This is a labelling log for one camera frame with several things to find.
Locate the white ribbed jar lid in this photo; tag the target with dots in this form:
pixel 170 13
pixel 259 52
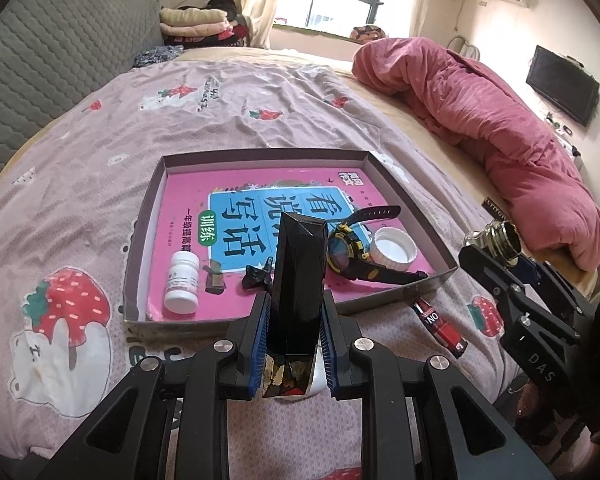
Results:
pixel 400 255

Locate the red and dark garment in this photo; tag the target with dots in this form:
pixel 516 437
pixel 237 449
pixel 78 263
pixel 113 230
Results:
pixel 232 35

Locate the small black clip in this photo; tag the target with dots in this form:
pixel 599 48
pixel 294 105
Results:
pixel 254 277

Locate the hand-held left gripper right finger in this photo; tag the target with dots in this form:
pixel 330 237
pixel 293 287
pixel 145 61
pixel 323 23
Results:
pixel 327 340

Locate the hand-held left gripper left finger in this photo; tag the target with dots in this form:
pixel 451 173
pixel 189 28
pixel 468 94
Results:
pixel 260 340

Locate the black and yellow wristwatch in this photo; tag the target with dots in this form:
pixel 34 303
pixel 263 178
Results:
pixel 345 255

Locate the gold metallic jar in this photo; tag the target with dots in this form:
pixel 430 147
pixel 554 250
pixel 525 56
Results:
pixel 500 240

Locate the white pill bottle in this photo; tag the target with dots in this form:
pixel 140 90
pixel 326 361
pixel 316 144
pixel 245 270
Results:
pixel 182 285

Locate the shallow cardboard box tray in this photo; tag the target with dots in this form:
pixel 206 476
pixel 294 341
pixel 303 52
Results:
pixel 260 157

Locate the pink folded garment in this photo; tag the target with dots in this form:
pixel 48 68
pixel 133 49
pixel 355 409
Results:
pixel 195 30

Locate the colourful bag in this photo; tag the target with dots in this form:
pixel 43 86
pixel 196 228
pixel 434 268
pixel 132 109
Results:
pixel 367 32

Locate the pink quilt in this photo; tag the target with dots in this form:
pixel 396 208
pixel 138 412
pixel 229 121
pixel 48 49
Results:
pixel 480 110

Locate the dark floral cloth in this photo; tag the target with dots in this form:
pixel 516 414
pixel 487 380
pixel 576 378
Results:
pixel 157 56

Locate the black flat television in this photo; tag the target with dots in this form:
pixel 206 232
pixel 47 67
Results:
pixel 562 85

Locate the strawberry printed pink bedsheet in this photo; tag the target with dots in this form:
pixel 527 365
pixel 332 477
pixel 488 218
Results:
pixel 105 160

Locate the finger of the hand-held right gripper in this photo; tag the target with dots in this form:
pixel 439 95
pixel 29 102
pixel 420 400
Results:
pixel 530 269
pixel 490 270

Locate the grey quilted headboard cover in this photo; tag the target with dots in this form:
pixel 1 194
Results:
pixel 55 50

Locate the red and black tube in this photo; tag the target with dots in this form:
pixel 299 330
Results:
pixel 442 330

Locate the small brown clip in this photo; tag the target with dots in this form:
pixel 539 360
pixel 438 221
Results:
pixel 214 280

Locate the pink and blue book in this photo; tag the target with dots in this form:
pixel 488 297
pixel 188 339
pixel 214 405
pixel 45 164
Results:
pixel 190 200

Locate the black garment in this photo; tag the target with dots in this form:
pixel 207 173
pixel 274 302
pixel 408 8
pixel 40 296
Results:
pixel 222 5

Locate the black faceted box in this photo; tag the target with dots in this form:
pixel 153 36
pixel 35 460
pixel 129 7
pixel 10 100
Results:
pixel 297 280

